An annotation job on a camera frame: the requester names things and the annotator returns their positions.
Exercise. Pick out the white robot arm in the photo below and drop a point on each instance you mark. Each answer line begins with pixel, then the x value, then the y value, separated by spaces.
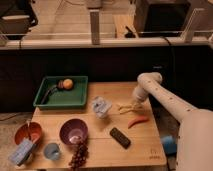
pixel 195 136

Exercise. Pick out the black remote control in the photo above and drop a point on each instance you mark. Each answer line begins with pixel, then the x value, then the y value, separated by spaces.
pixel 123 140

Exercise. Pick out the orange fruit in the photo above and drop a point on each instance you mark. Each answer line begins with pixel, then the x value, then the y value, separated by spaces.
pixel 68 84

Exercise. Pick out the blue cup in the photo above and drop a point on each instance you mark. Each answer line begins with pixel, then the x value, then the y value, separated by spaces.
pixel 52 151

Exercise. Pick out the black handled utensil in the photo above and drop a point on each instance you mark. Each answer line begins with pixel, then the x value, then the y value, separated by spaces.
pixel 58 86

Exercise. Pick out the purple bowl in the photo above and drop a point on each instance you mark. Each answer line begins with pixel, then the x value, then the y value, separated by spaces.
pixel 71 128

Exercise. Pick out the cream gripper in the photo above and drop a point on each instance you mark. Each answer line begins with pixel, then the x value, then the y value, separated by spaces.
pixel 137 106

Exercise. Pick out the dark grape bunch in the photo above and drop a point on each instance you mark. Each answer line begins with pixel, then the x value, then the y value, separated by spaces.
pixel 79 156

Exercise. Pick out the red bowl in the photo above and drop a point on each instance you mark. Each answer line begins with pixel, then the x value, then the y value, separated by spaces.
pixel 31 131

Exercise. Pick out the white crumpled packet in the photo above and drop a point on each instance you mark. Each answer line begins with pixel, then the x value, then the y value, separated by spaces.
pixel 101 106

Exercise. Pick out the green plastic tray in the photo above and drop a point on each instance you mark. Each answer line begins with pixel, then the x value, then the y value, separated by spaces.
pixel 74 98

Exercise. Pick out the blue object on floor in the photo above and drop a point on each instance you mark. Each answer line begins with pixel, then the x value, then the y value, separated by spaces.
pixel 169 145

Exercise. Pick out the orange carrot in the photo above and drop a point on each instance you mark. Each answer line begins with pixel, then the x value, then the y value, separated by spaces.
pixel 137 120

